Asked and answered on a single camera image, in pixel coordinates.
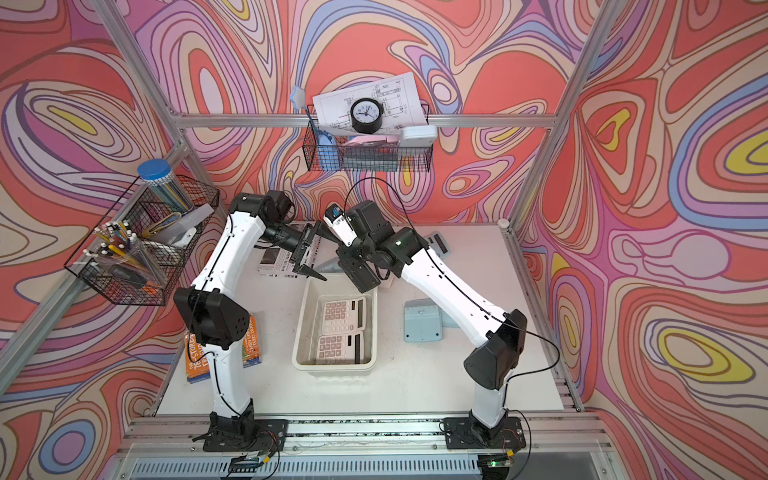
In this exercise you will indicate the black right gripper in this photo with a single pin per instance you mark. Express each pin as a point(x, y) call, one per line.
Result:
point(352, 264)

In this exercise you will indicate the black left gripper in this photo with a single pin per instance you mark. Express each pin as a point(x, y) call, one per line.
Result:
point(303, 243)

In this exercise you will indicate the black calculator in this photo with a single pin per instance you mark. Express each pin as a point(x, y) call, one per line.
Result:
point(360, 276)

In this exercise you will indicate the pink calculator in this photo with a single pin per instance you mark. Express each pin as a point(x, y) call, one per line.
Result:
point(344, 316)
point(340, 349)

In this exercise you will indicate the cream plastic storage box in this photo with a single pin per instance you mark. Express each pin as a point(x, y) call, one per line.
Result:
point(316, 293)

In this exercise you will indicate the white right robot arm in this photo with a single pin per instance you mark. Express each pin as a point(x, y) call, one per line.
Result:
point(498, 336)

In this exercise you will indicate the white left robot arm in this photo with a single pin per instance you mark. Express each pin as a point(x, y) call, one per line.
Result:
point(208, 305)

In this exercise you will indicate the light blue calculator face down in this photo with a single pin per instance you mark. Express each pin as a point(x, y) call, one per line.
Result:
point(422, 321)

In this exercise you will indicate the teal calculator with display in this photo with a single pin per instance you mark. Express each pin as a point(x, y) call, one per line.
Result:
point(438, 244)

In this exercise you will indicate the blue calculator under pile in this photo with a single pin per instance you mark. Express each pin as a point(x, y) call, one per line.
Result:
point(447, 321)

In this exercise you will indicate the white box in side basket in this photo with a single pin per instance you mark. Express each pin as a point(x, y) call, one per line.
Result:
point(179, 228)

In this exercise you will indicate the design weekly magazine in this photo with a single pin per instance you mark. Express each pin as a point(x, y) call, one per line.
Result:
point(276, 263)

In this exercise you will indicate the white device in basket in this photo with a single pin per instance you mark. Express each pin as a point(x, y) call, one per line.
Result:
point(422, 136)

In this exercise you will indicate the black round clock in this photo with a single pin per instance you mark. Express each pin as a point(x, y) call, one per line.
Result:
point(366, 115)

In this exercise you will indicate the colourful treehouse book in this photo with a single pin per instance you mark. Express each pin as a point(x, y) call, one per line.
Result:
point(197, 365)

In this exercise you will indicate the blue lid pencil jar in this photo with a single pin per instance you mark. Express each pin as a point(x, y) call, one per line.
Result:
point(163, 182)

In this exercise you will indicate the white paper drawing sheet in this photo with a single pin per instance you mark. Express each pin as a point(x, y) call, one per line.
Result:
point(398, 95)

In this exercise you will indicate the clear cup of pens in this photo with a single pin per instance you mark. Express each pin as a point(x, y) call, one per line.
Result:
point(120, 253)

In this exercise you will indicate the black wire side basket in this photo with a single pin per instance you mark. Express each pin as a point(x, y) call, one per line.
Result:
point(145, 213)

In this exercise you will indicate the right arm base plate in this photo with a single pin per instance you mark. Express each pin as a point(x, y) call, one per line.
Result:
point(468, 433)

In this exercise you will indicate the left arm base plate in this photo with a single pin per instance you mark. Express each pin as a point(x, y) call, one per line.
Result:
point(245, 435)

